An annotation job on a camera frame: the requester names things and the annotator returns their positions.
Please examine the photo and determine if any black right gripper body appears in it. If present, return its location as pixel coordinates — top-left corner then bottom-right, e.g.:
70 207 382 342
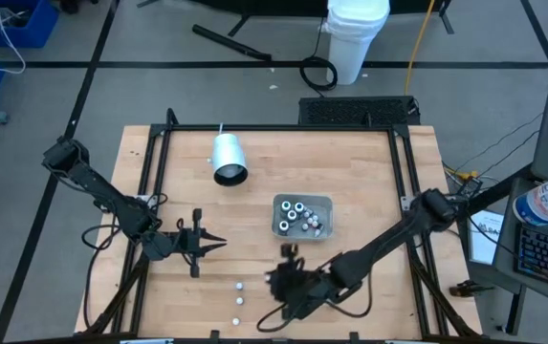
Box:
279 242 338 321

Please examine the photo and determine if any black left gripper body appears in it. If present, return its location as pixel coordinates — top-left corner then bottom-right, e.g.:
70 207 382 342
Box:
171 207 204 279

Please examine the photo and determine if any grey plastic bin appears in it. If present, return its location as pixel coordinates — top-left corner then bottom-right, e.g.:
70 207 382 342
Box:
271 192 335 242

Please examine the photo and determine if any silver spotlight lamp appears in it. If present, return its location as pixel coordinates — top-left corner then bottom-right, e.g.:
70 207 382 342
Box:
208 122 250 188

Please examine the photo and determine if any black and brown clamp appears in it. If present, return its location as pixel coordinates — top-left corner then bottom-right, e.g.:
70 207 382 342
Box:
448 279 495 299

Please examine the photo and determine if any black perforated computer case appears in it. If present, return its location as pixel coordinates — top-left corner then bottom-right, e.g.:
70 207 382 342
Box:
297 95 421 127

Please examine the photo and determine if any white paper sheet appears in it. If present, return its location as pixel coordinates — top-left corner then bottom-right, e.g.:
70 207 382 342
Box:
467 208 505 266

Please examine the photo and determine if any black rod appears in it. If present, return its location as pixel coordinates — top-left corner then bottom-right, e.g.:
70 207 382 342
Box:
191 23 274 62

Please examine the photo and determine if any grey desk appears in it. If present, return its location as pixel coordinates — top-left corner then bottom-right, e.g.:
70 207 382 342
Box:
492 177 548 314

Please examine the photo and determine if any white trash bin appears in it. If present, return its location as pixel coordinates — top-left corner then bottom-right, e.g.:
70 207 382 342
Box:
321 0 392 86

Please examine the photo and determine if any backlit black keyboard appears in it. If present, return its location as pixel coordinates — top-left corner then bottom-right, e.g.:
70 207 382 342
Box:
514 224 548 293

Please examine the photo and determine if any wipes canister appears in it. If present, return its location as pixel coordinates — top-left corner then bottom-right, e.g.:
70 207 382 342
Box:
512 167 548 227

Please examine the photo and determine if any large blue storage bin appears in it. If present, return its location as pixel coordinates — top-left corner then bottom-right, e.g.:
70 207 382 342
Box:
0 0 60 50

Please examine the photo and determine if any black metal table frame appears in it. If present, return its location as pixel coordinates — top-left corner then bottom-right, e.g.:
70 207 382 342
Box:
75 107 483 344

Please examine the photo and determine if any black coiled cable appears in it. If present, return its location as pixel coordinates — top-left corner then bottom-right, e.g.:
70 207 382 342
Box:
298 16 340 93

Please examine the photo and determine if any yellow cable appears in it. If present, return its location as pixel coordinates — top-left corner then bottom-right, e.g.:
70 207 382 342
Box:
404 0 436 96

